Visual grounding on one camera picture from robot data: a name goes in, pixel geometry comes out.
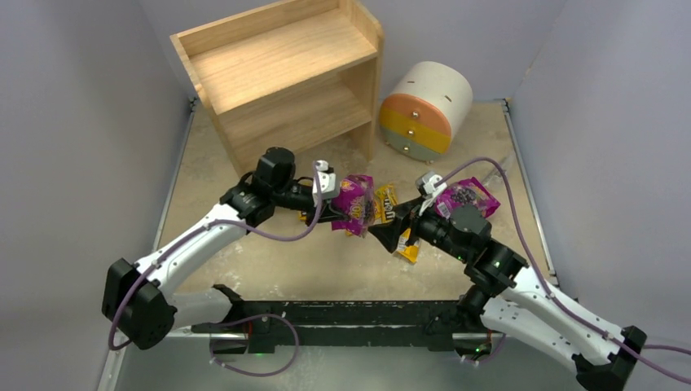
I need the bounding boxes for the purple candy bag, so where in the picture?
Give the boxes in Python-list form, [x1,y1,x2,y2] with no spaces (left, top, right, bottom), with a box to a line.
[434,177,501,218]
[331,174,375,238]

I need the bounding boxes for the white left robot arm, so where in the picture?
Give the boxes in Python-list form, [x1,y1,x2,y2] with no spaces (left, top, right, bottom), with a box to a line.
[101,147,340,351]

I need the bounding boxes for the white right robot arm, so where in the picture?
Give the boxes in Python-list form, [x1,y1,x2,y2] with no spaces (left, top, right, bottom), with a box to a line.
[368,199,647,390]

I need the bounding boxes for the wooden shelf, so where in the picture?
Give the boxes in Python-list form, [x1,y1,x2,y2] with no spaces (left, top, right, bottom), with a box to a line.
[170,1,385,174]

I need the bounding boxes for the yellow M&M bag face down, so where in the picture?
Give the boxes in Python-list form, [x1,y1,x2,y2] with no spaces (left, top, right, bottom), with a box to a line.
[394,228,420,264]

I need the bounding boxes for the clear plastic packet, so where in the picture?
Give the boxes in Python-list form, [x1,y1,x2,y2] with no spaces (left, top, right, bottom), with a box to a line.
[481,152,516,188]

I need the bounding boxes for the round pastel drawer cabinet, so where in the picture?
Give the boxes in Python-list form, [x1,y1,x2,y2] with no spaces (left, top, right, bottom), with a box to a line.
[378,61,473,164]

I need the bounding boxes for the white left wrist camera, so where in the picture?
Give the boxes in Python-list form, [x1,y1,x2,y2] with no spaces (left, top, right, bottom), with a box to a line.
[312,160,340,203]

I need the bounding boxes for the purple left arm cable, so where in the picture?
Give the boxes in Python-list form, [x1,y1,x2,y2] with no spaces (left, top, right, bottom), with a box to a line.
[108,161,325,352]

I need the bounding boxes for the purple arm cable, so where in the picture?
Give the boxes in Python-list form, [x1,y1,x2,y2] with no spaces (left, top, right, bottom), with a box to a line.
[439,156,691,387]
[108,161,325,352]

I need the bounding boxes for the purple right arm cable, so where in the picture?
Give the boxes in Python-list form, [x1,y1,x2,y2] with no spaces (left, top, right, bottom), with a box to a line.
[439,156,691,387]

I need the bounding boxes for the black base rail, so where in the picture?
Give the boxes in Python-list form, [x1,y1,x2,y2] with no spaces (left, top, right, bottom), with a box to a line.
[191,286,502,355]

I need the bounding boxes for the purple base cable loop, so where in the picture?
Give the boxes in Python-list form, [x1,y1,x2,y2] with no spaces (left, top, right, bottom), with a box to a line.
[209,314,300,378]

